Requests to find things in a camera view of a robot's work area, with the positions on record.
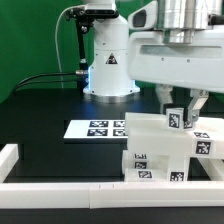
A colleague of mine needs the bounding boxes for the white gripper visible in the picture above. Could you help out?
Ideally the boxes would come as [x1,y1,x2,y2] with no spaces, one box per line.
[128,1,224,124]

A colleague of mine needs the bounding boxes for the white tagged cube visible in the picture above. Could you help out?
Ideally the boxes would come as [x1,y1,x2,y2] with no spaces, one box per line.
[166,108,193,131]

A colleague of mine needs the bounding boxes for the white chair back frame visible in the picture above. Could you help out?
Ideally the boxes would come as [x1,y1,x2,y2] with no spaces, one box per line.
[125,112,224,159]

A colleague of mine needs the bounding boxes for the white seat block with pegs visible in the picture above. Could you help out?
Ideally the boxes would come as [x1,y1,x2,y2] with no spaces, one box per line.
[167,156,189,182]

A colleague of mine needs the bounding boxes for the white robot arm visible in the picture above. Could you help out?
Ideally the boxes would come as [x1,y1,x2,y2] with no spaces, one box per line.
[128,0,224,122]

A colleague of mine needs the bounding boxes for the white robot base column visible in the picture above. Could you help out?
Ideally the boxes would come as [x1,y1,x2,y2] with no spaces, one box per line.
[83,0,141,104]

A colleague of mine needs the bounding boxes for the white chair seat plate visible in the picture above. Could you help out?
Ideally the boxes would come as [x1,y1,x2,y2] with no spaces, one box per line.
[64,120,127,143]

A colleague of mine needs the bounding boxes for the white right barrier rail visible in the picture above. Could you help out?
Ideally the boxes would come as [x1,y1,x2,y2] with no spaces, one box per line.
[198,158,224,182]

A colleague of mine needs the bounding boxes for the white barrier rail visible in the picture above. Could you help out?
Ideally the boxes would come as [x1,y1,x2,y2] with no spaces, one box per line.
[0,144,19,184]
[198,158,224,182]
[0,181,224,209]

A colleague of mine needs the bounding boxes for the white front barrier rail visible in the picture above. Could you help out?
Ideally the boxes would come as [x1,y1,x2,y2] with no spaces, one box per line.
[0,181,224,209]

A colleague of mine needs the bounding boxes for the black camera on stand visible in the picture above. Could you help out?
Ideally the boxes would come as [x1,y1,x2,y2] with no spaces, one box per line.
[65,3,119,21]

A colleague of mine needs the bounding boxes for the grey camera cable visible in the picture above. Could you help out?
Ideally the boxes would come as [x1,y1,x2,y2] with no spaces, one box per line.
[54,4,81,89]

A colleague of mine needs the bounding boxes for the black cables on table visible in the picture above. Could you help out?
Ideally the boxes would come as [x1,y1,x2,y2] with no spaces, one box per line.
[11,70,84,96]

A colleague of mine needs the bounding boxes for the white left barrier rail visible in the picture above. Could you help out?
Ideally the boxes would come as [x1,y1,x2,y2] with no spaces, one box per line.
[0,144,19,184]

